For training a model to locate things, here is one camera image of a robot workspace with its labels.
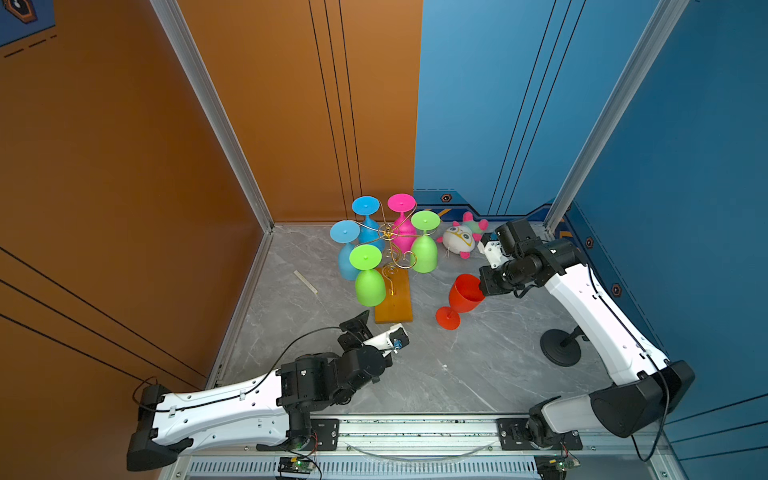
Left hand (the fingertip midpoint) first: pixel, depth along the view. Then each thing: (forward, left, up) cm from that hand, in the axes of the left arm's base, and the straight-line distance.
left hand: (374, 325), depth 70 cm
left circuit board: (-26, +19, -22) cm, 39 cm away
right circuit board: (-25, -43, -22) cm, 55 cm away
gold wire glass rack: (+20, -6, 0) cm, 21 cm away
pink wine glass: (+27, -7, +6) cm, 28 cm away
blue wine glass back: (+26, +2, +5) cm, 26 cm away
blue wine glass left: (+19, +8, +12) cm, 24 cm away
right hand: (+10, -26, +2) cm, 28 cm away
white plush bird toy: (+41, -28, -13) cm, 51 cm away
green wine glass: (+20, -12, +5) cm, 24 cm away
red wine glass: (+6, -21, +5) cm, 23 cm away
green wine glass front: (+9, +1, +3) cm, 10 cm away
